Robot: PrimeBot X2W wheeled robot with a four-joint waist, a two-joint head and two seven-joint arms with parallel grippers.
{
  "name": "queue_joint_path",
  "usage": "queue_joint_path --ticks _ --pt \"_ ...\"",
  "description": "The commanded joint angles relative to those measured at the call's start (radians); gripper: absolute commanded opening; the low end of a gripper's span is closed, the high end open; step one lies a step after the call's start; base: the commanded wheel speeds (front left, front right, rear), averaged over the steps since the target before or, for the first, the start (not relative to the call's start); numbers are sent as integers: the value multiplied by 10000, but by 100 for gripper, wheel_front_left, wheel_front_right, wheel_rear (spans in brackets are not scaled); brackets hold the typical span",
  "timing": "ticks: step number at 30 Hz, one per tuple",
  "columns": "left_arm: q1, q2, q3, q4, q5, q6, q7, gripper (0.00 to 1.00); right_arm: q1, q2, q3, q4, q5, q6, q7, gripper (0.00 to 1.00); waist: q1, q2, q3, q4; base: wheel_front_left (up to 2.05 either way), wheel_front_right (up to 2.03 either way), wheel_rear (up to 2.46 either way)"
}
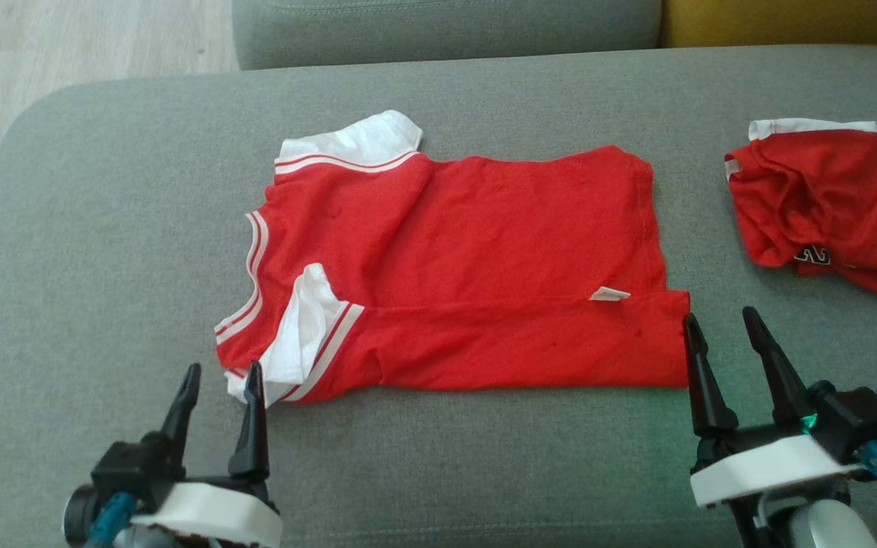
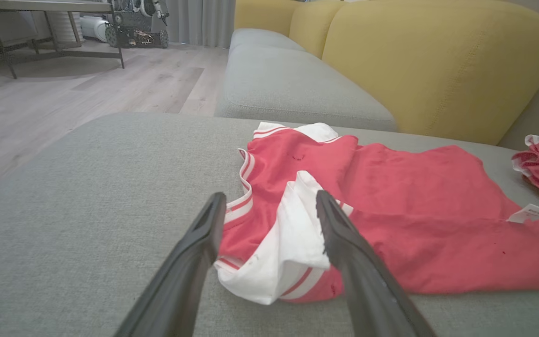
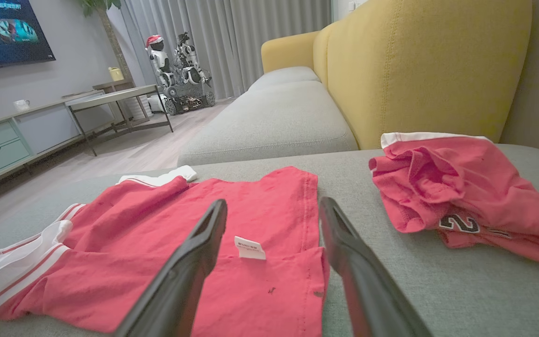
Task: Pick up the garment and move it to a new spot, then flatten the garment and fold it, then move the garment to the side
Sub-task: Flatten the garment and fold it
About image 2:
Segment white ribbed basket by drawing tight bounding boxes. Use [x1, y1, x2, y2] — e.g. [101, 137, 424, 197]
[47, 12, 83, 44]

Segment grey sofa seat cushion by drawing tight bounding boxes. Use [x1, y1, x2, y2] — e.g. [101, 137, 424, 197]
[229, 28, 306, 53]
[214, 44, 398, 133]

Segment yellow sofa backrest cushion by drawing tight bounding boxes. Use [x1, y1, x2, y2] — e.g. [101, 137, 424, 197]
[234, 0, 303, 37]
[289, 0, 345, 59]

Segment grey curtain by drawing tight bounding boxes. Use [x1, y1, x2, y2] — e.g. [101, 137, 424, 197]
[164, 0, 237, 49]

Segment red jersey striped white trim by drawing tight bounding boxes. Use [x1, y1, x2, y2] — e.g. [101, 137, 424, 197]
[213, 122, 539, 306]

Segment grey table metal legs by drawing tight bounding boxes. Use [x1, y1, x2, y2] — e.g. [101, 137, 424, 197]
[0, 0, 125, 80]

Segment robot on black wheeled base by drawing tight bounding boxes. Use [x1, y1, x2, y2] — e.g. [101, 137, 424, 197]
[105, 0, 170, 50]

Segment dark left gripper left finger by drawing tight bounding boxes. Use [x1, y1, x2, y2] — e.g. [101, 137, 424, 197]
[113, 192, 227, 337]

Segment wide yellow sofa backrest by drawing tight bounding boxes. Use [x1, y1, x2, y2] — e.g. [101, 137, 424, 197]
[322, 0, 539, 146]

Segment white cylinder device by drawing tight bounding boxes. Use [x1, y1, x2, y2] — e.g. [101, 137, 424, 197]
[80, 15, 111, 43]

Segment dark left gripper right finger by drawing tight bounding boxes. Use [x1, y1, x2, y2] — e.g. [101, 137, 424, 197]
[315, 190, 438, 337]

